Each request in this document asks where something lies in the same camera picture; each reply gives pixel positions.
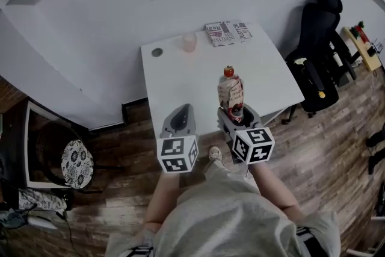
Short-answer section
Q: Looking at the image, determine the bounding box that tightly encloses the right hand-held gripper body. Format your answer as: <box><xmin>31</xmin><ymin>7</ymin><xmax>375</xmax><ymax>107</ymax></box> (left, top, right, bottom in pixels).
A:
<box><xmin>216</xmin><ymin>105</ymin><xmax>276</xmax><ymax>166</ymax></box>

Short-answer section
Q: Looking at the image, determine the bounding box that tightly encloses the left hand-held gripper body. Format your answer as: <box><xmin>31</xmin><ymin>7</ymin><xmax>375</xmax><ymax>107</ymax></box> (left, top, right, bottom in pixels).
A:
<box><xmin>156</xmin><ymin>104</ymin><xmax>200</xmax><ymax>174</ymax></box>

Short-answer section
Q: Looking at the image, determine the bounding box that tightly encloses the red-capped plastic bottle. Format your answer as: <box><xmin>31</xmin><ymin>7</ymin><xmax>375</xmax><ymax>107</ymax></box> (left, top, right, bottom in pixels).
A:
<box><xmin>217</xmin><ymin>65</ymin><xmax>245</xmax><ymax>124</ymax></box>

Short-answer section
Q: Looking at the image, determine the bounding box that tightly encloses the person's right forearm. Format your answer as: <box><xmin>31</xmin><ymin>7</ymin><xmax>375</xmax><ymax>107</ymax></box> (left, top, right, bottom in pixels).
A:
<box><xmin>249</xmin><ymin>162</ymin><xmax>304</xmax><ymax>220</ymax></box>

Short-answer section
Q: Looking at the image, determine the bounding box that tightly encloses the person's left forearm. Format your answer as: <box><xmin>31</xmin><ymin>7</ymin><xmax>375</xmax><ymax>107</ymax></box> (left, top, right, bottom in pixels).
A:
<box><xmin>146</xmin><ymin>171</ymin><xmax>181</xmax><ymax>231</ymax></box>

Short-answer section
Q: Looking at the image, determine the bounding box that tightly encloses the person's beige shoe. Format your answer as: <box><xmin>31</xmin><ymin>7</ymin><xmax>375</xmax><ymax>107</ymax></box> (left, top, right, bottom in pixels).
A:
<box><xmin>208</xmin><ymin>146</ymin><xmax>223</xmax><ymax>162</ymax></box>

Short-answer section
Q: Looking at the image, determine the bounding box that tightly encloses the white table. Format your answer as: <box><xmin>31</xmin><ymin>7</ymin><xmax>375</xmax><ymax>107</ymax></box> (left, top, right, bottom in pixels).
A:
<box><xmin>140</xmin><ymin>22</ymin><xmax>305</xmax><ymax>136</ymax></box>

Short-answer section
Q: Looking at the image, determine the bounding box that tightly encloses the black office chair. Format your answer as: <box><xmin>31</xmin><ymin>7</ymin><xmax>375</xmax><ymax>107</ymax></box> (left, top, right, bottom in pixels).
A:
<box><xmin>285</xmin><ymin>0</ymin><xmax>359</xmax><ymax>124</ymax></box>

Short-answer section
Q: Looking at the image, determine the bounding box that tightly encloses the person's gray shirt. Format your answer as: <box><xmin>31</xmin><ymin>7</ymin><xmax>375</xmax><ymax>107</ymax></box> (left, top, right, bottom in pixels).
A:
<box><xmin>105</xmin><ymin>159</ymin><xmax>342</xmax><ymax>257</ymax></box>

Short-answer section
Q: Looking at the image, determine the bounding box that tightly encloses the translucent pink cup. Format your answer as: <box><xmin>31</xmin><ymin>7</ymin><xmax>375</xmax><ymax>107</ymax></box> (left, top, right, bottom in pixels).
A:
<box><xmin>182</xmin><ymin>32</ymin><xmax>198</xmax><ymax>53</ymax></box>

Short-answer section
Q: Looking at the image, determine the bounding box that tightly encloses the wide newspaper print box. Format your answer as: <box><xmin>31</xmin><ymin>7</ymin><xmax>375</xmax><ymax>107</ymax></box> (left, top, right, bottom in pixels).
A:
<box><xmin>205</xmin><ymin>22</ymin><xmax>239</xmax><ymax>48</ymax></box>

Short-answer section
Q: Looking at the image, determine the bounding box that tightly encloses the floral seat cushion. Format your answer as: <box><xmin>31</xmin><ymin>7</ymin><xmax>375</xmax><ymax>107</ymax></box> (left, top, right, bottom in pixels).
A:
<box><xmin>61</xmin><ymin>139</ymin><xmax>94</xmax><ymax>190</ymax></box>

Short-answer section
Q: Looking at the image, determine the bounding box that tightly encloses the dark round chair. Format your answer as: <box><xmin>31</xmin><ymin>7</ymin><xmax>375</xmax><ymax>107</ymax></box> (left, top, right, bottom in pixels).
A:
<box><xmin>35</xmin><ymin>122</ymin><xmax>96</xmax><ymax>193</ymax></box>

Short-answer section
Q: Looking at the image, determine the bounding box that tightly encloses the small yellow wooden table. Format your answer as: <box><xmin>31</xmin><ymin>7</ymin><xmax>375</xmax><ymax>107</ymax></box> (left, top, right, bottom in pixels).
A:
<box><xmin>341</xmin><ymin>26</ymin><xmax>385</xmax><ymax>72</ymax></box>

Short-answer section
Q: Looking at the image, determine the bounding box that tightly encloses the floral patterned cloth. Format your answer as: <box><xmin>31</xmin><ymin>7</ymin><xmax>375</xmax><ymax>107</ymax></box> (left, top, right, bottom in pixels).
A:
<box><xmin>17</xmin><ymin>188</ymin><xmax>69</xmax><ymax>211</ymax></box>

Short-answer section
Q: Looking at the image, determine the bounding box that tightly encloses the white oblong object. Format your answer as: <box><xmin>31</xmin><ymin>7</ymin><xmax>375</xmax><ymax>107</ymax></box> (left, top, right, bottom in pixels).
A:
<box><xmin>26</xmin><ymin>215</ymin><xmax>58</xmax><ymax>229</ymax></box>

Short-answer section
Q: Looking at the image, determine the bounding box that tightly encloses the blue gray cloth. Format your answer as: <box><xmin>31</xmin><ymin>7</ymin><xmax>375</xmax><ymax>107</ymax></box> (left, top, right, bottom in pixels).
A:
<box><xmin>0</xmin><ymin>207</ymin><xmax>29</xmax><ymax>231</ymax></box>

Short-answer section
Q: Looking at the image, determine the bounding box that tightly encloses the black cable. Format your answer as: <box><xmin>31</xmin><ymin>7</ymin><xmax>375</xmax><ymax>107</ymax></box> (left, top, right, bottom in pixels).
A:
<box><xmin>55</xmin><ymin>209</ymin><xmax>75</xmax><ymax>252</ymax></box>

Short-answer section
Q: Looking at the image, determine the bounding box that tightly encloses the white frame cabinet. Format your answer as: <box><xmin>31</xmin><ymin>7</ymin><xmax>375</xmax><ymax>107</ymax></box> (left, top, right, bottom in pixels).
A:
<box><xmin>23</xmin><ymin>99</ymin><xmax>91</xmax><ymax>190</ymax></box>

